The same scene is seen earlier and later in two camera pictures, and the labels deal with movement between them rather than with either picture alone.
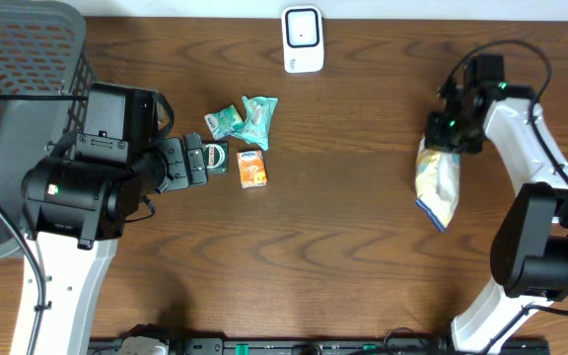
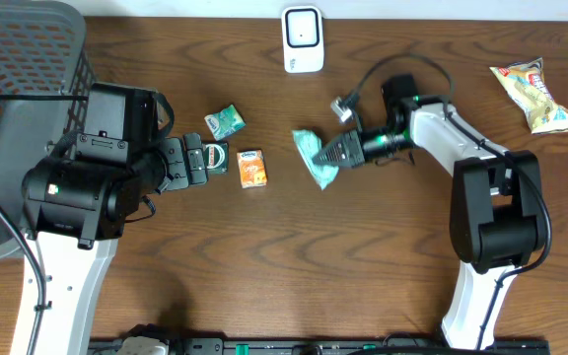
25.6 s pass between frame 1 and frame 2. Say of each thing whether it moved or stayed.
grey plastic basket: stayed
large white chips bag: moved
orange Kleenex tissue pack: stayed
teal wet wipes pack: moved
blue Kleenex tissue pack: stayed
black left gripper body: stayed
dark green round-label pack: stayed
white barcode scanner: stayed
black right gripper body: moved
